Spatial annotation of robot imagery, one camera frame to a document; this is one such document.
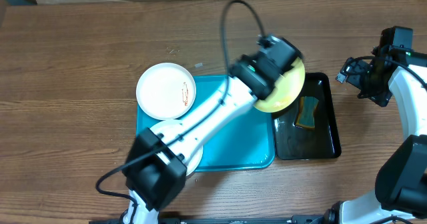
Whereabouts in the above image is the green yellow sponge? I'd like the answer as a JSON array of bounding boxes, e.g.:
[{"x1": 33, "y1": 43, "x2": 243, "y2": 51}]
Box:
[{"x1": 295, "y1": 96, "x2": 319, "y2": 130}]

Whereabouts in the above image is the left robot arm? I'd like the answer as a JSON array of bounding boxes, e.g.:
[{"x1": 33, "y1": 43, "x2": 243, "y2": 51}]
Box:
[{"x1": 121, "y1": 35, "x2": 305, "y2": 223}]

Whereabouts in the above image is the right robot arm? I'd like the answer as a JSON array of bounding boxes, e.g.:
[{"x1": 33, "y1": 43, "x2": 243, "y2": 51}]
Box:
[{"x1": 319, "y1": 26, "x2": 426, "y2": 224}]

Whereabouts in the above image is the black rectangular water tray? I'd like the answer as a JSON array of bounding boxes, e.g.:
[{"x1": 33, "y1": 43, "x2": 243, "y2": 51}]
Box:
[{"x1": 272, "y1": 72, "x2": 342, "y2": 160}]

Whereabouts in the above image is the white plate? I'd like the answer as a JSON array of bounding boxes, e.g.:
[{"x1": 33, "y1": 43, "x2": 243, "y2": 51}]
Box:
[
  {"x1": 135, "y1": 63, "x2": 196, "y2": 120},
  {"x1": 150, "y1": 119, "x2": 203, "y2": 179}
]

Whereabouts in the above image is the teal plastic tray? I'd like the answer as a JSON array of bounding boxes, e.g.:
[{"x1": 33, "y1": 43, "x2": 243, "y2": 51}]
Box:
[{"x1": 136, "y1": 75, "x2": 275, "y2": 172}]

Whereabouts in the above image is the yellow green rimmed plate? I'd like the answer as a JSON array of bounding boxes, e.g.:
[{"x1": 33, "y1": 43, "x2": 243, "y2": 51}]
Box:
[{"x1": 254, "y1": 57, "x2": 306, "y2": 113}]

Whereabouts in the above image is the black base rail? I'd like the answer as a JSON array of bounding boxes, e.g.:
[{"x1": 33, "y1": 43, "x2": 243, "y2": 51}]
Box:
[{"x1": 158, "y1": 215, "x2": 324, "y2": 224}]

